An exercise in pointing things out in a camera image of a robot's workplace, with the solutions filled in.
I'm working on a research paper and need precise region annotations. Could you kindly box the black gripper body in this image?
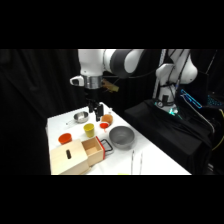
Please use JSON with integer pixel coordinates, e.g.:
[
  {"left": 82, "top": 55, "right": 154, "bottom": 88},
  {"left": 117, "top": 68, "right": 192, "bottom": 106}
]
[{"left": 84, "top": 88, "right": 102, "bottom": 106}]

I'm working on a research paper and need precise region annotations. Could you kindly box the wooden drawer with black handle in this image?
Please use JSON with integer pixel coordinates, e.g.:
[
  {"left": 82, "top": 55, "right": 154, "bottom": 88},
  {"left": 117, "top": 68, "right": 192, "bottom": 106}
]
[{"left": 80, "top": 135, "right": 115, "bottom": 167}]

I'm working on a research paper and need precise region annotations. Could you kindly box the brown round food item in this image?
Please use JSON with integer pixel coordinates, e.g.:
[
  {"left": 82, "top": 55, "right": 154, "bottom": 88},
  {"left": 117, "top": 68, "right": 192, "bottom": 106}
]
[{"left": 100, "top": 113, "right": 115, "bottom": 125}]

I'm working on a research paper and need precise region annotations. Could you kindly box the small steel pot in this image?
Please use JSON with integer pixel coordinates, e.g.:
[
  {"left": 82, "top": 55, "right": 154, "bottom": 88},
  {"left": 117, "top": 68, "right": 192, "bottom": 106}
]
[{"left": 65, "top": 111, "right": 90, "bottom": 127}]

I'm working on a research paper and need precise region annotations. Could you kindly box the yellow cup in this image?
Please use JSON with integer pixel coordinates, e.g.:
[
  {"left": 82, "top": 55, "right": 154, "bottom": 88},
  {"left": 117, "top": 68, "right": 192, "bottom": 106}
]
[{"left": 83, "top": 122, "right": 96, "bottom": 139}]

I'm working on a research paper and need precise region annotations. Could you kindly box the large grey metal bowl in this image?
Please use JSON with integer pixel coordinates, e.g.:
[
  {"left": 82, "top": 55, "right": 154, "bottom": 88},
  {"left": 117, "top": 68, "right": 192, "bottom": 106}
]
[{"left": 108, "top": 125, "right": 136, "bottom": 150}]

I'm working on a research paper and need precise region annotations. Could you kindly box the orange plate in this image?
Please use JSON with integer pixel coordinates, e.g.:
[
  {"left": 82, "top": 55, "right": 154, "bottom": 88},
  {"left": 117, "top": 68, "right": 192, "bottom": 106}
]
[{"left": 58, "top": 132, "right": 74, "bottom": 146}]

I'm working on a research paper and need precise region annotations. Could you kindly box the light wooden box with slot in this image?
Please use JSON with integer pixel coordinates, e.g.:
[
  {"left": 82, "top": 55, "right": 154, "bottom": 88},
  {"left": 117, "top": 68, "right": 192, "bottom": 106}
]
[{"left": 49, "top": 138, "right": 91, "bottom": 176}]

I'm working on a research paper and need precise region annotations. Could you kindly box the black curtain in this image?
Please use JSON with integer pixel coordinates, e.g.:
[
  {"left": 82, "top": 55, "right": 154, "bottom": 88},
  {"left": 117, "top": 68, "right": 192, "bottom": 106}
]
[{"left": 0, "top": 49, "right": 224, "bottom": 176}]

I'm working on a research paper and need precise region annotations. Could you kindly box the thin metal stick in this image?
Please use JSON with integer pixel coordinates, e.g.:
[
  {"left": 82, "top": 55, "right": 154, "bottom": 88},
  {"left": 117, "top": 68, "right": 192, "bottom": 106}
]
[
  {"left": 130, "top": 149, "right": 136, "bottom": 175},
  {"left": 138, "top": 152, "right": 144, "bottom": 175}
]

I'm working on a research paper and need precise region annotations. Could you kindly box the black cloth covered stand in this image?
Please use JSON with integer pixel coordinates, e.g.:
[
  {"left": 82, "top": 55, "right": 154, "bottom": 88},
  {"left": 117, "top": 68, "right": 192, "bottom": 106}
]
[{"left": 123, "top": 99, "right": 215, "bottom": 176}]

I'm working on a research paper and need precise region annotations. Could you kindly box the blue lit device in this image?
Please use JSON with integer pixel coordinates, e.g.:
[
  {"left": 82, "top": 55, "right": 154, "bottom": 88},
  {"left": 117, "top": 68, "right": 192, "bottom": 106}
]
[{"left": 179, "top": 88, "right": 204, "bottom": 110}]

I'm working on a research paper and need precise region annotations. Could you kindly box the brown wrist camera box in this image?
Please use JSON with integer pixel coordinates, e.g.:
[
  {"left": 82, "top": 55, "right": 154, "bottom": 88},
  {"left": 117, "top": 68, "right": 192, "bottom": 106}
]
[{"left": 101, "top": 78, "right": 120, "bottom": 93}]

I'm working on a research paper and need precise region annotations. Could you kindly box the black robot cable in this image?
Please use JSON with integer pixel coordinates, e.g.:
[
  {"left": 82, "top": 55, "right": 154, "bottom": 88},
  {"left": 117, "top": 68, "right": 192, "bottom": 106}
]
[{"left": 114, "top": 49, "right": 183, "bottom": 101}]

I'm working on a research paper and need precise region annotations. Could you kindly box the yellow cable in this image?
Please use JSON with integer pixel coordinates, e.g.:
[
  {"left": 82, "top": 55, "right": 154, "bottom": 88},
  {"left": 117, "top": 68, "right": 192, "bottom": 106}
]
[{"left": 211, "top": 107, "right": 224, "bottom": 152}]

